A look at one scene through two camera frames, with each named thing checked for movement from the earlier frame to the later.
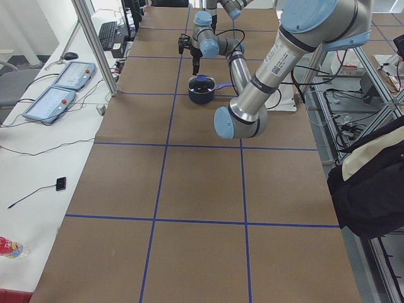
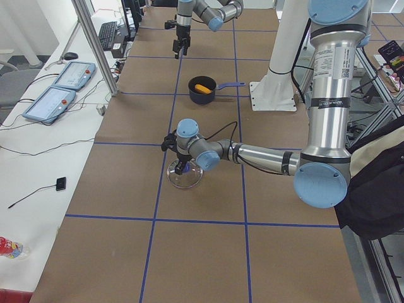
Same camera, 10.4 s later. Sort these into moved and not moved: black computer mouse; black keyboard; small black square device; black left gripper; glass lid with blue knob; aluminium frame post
Moved: black left gripper; glass lid with blue knob
Not moved: black keyboard; small black square device; aluminium frame post; black computer mouse
